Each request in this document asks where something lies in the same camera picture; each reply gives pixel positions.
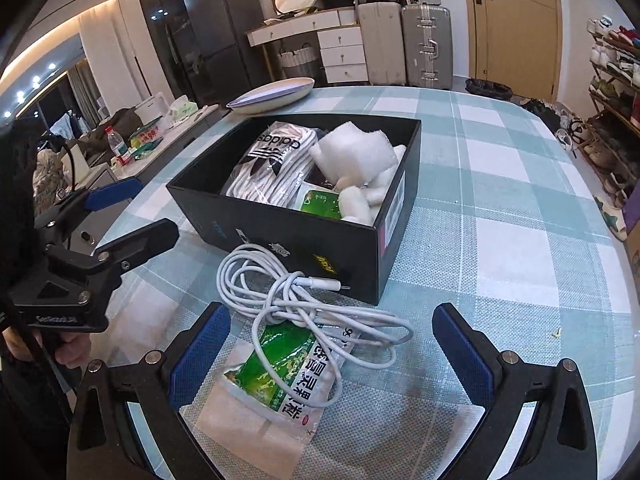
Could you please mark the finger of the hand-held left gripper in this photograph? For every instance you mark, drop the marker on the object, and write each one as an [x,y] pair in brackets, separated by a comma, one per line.
[145,240]
[115,192]

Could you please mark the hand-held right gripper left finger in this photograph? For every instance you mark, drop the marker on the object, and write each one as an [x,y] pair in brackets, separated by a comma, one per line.
[200,355]

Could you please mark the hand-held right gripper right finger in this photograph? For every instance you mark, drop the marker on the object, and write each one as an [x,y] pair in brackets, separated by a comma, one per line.
[462,355]

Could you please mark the green medicine packet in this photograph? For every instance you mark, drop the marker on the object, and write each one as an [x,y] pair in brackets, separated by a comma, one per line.
[285,380]
[317,202]

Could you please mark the black cardboard box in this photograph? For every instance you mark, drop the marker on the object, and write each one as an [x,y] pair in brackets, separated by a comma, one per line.
[300,260]

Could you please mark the white striped socks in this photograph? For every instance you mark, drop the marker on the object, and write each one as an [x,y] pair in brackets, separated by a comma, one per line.
[270,160]

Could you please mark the white plush toy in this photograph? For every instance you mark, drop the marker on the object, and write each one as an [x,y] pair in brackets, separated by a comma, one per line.
[357,202]

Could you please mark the white fluffy foam piece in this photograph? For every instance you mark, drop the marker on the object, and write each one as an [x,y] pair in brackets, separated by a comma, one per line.
[355,152]

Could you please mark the person's left hand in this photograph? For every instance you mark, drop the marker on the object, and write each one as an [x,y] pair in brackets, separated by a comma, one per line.
[72,347]

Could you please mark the water bottle with red label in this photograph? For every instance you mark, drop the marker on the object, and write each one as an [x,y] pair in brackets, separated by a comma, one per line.
[117,147]

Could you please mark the green snack bag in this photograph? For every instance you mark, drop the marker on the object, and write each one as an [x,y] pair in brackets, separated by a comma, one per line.
[145,140]

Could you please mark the translucent plastic bag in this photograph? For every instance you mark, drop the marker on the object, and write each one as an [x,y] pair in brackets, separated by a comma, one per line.
[235,420]

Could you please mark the grey sideboard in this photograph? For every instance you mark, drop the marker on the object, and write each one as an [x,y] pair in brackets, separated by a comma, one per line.
[165,135]

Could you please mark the white appliance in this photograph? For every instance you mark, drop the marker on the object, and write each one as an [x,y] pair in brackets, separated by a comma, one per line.
[152,107]

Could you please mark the green and white tissue box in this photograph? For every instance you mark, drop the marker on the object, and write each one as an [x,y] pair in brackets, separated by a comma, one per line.
[183,110]

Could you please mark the teal checkered tablecloth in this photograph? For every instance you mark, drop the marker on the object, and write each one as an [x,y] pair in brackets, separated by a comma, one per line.
[500,240]

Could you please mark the dark glass cabinet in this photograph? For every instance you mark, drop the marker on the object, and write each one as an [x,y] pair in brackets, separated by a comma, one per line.
[160,20]

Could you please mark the white shallow bowl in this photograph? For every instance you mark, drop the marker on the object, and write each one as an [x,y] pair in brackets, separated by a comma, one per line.
[270,96]

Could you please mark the dark grey refrigerator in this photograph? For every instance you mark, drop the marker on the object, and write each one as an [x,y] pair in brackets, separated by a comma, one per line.
[220,40]

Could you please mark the green camouflage slipper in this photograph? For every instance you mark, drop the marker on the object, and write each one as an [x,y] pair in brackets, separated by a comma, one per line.
[612,217]

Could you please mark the white storage basket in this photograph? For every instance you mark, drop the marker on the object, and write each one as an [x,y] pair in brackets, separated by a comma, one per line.
[298,62]

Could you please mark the pile of shoes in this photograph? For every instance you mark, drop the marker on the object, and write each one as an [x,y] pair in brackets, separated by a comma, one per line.
[555,125]

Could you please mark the white vanity desk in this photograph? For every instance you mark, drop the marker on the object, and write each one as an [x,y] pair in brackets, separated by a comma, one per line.
[342,50]

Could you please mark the wooden shoe rack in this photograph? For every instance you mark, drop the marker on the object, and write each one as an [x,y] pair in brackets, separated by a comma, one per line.
[607,105]

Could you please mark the beige suitcase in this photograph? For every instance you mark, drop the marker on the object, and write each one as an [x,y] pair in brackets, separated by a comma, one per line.
[380,45]

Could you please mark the silver suitcase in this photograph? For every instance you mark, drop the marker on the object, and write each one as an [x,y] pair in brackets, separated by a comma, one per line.
[425,45]

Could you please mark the beige door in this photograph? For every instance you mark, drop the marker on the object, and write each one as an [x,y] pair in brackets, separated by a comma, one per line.
[515,35]

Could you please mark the shoe rack with shoes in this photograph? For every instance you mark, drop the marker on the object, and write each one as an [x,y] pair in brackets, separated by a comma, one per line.
[615,65]

